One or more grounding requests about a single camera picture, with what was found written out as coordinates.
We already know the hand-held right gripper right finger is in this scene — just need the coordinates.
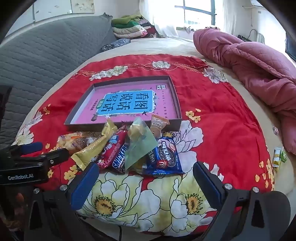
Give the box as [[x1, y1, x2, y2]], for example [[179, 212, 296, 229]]
[[192, 161, 267, 241]]

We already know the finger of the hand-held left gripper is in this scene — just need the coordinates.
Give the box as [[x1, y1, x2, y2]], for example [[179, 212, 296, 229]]
[[35, 148, 70, 171], [9, 142, 43, 156]]

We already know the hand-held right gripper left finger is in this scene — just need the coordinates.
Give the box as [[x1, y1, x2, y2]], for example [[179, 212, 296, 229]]
[[27, 162, 100, 241]]

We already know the clear cake packet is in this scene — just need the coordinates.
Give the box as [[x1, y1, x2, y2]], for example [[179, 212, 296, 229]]
[[55, 132, 98, 151]]

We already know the yellow snack packet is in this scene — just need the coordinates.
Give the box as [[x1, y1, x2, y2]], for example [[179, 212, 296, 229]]
[[70, 119, 118, 172]]

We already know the brown chocolate bar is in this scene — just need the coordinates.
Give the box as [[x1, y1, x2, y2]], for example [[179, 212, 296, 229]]
[[111, 139, 133, 173]]

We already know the red candy packet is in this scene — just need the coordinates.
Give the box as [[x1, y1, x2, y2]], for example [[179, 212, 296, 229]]
[[96, 125, 129, 169]]

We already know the blue cookie packet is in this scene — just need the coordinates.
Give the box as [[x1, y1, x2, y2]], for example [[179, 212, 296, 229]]
[[141, 137, 186, 176]]

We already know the green transparent snack packet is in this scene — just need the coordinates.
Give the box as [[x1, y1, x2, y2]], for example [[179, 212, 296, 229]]
[[124, 116, 159, 171]]

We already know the beige small snack packet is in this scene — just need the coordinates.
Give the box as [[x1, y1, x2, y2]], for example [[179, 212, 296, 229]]
[[150, 114, 170, 138]]

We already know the grey cardboard box tray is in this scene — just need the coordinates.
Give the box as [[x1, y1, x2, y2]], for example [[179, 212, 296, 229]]
[[64, 75, 183, 132]]

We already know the red floral blanket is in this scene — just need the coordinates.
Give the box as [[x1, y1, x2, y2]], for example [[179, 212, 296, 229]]
[[14, 54, 276, 237]]

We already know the yellow white small packet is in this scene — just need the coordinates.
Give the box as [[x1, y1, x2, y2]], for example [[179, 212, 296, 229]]
[[272, 148, 282, 168]]

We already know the grey quilted headboard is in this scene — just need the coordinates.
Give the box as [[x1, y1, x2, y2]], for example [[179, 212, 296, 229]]
[[0, 13, 116, 147]]

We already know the pink book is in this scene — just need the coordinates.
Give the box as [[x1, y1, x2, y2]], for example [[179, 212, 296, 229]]
[[71, 84, 179, 123]]

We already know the dark patterned cloth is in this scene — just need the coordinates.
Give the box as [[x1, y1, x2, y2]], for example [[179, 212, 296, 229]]
[[100, 38, 131, 52]]

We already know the pink quilt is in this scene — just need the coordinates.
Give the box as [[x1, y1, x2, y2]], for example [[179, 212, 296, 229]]
[[193, 27, 296, 155]]

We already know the beige bed sheet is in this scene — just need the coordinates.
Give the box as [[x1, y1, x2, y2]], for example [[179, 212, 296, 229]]
[[14, 37, 296, 200]]

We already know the stack of folded clothes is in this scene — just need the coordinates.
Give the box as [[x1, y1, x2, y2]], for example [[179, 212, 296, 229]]
[[111, 14, 160, 39]]

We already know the black television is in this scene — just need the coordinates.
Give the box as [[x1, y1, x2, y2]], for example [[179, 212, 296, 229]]
[[285, 32, 296, 61]]

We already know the window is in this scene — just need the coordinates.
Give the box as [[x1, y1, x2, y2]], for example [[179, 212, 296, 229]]
[[183, 0, 218, 26]]

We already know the white curtain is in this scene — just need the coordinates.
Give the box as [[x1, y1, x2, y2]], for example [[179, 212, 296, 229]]
[[139, 0, 186, 38]]

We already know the white cable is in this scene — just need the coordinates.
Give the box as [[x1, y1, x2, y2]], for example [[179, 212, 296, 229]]
[[248, 29, 265, 44]]

